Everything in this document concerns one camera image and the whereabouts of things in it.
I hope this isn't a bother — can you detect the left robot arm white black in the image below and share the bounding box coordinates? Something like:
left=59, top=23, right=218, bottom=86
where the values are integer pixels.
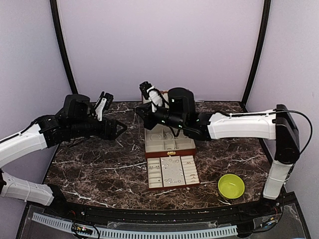
left=0, top=92, right=127, bottom=217

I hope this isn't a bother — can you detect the red jewelry box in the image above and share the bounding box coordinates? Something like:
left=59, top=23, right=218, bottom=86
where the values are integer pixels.
left=143, top=91, right=196, bottom=159

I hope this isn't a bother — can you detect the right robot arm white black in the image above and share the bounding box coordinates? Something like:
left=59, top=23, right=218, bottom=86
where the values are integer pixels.
left=134, top=82, right=304, bottom=216

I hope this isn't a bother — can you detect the white slotted cable duct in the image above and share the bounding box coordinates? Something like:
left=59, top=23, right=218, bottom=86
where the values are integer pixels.
left=31, top=213, right=238, bottom=239

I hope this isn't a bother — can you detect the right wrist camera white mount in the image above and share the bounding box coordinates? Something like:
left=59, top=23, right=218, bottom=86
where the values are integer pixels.
left=140, top=81, right=168, bottom=113

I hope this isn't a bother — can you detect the lime green bowl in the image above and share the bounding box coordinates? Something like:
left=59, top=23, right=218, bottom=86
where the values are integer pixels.
left=218, top=174, right=245, bottom=199

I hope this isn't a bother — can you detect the left black frame post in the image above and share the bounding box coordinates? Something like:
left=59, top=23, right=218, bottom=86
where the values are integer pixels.
left=49, top=0, right=78, bottom=94

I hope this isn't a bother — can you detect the red jewelry tray insert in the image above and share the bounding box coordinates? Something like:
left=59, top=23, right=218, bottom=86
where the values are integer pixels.
left=147, top=155, right=200, bottom=190

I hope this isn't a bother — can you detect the right black frame post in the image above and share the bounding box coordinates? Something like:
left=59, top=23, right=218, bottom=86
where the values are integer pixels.
left=240, top=0, right=271, bottom=111

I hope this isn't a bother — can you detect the black frame post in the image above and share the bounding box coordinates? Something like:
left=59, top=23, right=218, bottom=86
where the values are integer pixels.
left=49, top=0, right=78, bottom=94
left=240, top=0, right=271, bottom=111

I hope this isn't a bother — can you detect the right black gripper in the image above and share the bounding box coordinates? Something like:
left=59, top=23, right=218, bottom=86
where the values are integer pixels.
left=134, top=101, right=186, bottom=130

